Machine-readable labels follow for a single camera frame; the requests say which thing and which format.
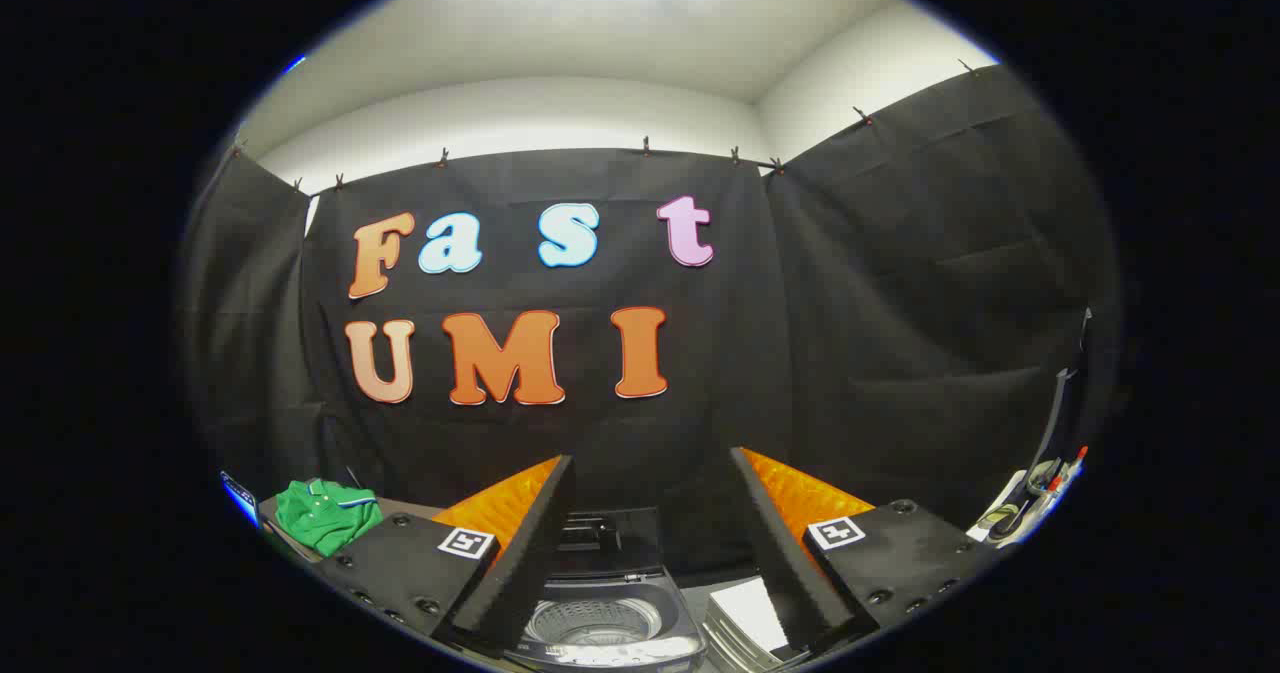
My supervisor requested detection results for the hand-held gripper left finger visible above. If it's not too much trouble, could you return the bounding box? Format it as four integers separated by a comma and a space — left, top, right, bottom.
312, 455, 578, 654

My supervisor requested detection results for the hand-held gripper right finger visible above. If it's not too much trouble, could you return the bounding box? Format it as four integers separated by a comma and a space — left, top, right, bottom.
730, 446, 1004, 654

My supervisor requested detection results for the dark grey washing machine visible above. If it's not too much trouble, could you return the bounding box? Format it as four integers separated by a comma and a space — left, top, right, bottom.
505, 508, 706, 672

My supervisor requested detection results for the green polo shirt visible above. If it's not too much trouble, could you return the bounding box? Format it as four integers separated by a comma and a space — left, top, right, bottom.
275, 478, 384, 557

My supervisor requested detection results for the white paper sheet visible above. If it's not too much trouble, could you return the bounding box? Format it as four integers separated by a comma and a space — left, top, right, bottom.
710, 580, 791, 654

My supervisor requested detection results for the grey ribbed stack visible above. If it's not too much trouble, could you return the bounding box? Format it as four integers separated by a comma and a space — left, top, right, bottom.
702, 593, 806, 672

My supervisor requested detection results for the black sandal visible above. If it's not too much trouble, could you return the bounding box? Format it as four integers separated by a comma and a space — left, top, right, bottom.
975, 501, 1023, 541

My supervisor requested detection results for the black backdrop cloth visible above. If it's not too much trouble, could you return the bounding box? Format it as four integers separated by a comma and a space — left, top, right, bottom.
180, 63, 1121, 579

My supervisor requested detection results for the blue screen device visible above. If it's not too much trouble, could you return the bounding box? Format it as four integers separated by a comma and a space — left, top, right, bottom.
220, 471, 261, 529

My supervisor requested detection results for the red-tipped pen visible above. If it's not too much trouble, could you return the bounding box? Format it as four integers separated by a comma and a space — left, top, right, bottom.
1040, 446, 1089, 496

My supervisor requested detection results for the grey metal stand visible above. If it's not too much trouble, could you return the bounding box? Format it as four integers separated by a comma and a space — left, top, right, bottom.
1028, 308, 1096, 484

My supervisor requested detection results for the row of black clips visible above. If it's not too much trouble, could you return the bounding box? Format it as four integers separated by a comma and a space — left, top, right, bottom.
232, 58, 981, 194

